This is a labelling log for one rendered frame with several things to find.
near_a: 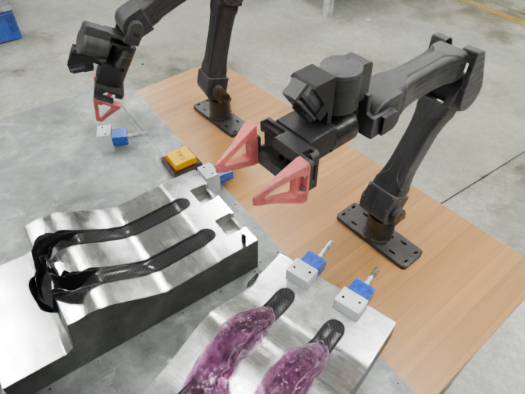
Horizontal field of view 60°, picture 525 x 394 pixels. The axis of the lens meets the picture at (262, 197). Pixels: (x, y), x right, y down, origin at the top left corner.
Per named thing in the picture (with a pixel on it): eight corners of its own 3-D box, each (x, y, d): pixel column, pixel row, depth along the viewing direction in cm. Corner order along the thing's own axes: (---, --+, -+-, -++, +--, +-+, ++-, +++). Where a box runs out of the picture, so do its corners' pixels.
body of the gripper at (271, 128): (309, 158, 56) (350, 133, 60) (256, 120, 62) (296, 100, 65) (306, 195, 61) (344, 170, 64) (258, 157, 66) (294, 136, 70)
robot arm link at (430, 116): (379, 226, 92) (469, 73, 79) (355, 207, 95) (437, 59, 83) (393, 223, 96) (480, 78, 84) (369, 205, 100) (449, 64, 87)
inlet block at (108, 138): (149, 135, 130) (145, 119, 126) (149, 146, 127) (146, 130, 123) (101, 141, 128) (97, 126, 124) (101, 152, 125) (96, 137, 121)
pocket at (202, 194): (208, 194, 106) (207, 182, 103) (220, 207, 103) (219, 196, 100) (191, 202, 104) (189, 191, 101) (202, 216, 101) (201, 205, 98)
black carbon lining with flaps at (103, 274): (185, 201, 102) (180, 169, 95) (222, 247, 93) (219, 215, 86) (25, 274, 88) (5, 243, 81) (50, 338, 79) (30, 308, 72)
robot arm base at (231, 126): (230, 115, 124) (250, 105, 127) (189, 85, 135) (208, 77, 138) (232, 138, 129) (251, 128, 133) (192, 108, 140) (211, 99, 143)
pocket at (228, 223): (233, 223, 99) (232, 211, 97) (246, 238, 96) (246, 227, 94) (215, 231, 98) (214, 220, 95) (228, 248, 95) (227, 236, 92)
